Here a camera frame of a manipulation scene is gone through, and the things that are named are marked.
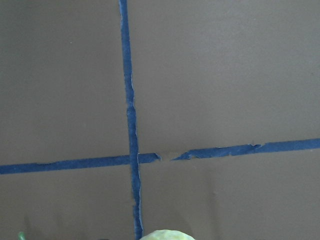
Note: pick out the pink-green peach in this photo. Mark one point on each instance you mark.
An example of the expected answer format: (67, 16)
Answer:
(166, 234)

